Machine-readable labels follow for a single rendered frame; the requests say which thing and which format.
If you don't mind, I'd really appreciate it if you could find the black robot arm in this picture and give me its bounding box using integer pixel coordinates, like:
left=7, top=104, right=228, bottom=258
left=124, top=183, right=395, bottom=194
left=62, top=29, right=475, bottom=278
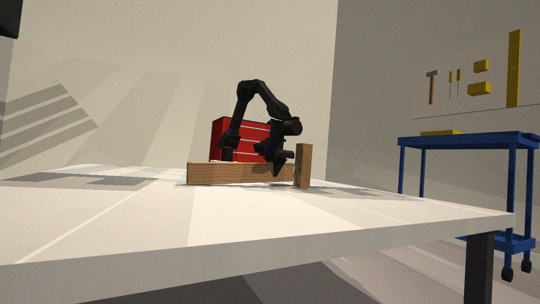
left=217, top=79, right=303, bottom=162

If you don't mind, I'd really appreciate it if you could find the wooden bed post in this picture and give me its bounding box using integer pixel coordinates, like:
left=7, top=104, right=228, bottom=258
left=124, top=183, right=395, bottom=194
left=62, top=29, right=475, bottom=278
left=293, top=143, right=313, bottom=188

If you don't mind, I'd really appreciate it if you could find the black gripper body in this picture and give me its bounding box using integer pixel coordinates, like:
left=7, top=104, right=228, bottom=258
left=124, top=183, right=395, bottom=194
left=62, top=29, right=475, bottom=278
left=258, top=135, right=294, bottom=159

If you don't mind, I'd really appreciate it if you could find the brown wooden board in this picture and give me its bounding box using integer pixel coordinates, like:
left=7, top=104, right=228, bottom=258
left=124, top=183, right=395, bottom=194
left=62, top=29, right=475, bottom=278
left=186, top=162, right=297, bottom=185

